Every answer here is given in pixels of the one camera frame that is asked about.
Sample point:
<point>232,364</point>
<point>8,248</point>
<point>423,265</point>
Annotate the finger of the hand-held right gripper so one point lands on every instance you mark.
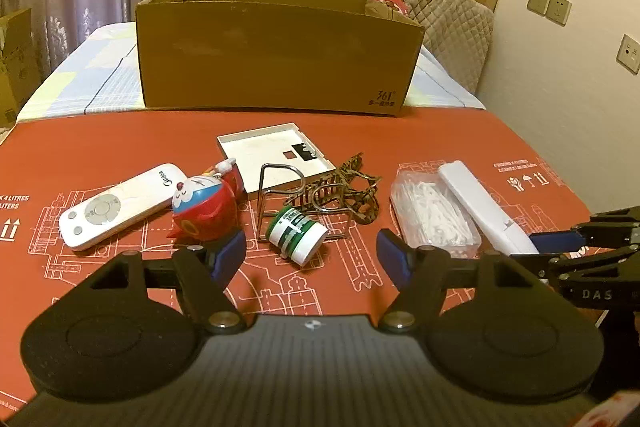
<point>575,264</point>
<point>555,241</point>

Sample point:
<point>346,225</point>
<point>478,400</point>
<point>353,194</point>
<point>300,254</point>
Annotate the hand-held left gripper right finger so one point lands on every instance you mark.
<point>395,257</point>

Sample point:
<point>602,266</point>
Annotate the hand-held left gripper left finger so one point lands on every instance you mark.
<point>227,253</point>

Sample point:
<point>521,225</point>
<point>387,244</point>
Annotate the red blue cat toy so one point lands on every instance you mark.
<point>205,207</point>

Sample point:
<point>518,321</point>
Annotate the long white plastic case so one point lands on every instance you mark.
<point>480,202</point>

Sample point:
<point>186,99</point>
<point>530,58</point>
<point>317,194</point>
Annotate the white remote control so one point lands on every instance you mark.
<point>115,207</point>

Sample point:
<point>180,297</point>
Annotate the large cardboard box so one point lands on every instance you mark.
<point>275,57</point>

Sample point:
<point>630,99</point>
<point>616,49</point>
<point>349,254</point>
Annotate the green white medicine bottle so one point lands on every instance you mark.
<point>295,232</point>

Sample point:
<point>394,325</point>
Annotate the white flat tray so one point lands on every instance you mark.
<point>260,152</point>

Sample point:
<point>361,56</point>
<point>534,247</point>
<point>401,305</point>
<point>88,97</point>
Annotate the red printed mat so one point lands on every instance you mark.
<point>125,142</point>

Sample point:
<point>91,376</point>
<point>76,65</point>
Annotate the striped pastel cloth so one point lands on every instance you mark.
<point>100,77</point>

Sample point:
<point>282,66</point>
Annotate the beige quilted chair cover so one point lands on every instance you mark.
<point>450,22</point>

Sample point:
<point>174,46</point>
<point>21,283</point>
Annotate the taped cardboard box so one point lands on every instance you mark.
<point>17,62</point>

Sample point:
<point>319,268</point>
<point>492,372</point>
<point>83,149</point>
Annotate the beige wall socket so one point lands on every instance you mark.
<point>629,54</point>
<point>558,9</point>
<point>539,0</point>

